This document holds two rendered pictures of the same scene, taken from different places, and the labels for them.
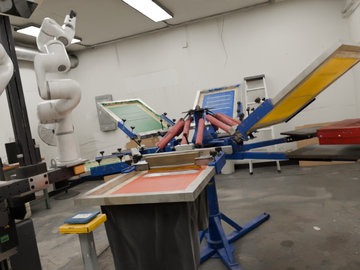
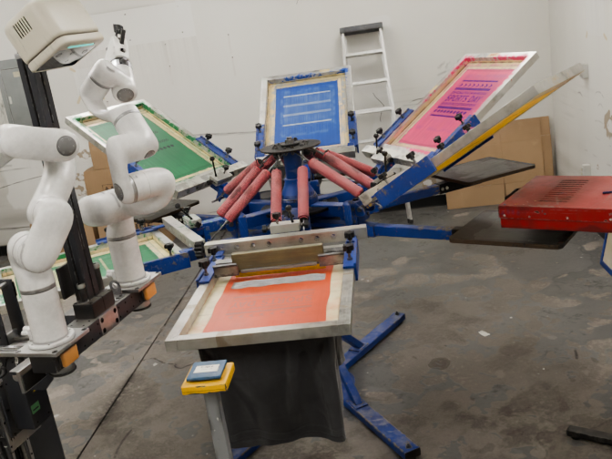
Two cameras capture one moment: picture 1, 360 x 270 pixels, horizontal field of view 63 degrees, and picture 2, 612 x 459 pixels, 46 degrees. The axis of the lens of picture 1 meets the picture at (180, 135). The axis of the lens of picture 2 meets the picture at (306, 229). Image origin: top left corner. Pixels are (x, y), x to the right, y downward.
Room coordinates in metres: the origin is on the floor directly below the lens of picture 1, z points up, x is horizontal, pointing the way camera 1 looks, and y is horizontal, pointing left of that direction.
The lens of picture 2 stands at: (-0.77, 0.45, 1.88)
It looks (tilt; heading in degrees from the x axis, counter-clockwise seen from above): 16 degrees down; 349
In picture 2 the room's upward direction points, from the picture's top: 9 degrees counter-clockwise
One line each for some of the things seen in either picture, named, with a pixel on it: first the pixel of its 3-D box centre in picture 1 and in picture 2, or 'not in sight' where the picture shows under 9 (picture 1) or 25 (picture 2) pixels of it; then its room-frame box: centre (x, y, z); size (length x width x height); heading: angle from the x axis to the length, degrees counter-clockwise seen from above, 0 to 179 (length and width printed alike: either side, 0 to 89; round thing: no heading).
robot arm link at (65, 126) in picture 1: (60, 119); (114, 214); (1.57, 0.62, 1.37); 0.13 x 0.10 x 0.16; 118
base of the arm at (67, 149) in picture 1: (65, 148); (122, 259); (1.58, 0.62, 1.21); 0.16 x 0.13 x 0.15; 60
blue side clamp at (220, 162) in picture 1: (217, 163); (351, 259); (1.78, -0.20, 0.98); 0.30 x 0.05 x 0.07; 162
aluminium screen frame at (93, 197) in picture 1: (161, 177); (272, 290); (1.64, 0.14, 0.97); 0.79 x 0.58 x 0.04; 162
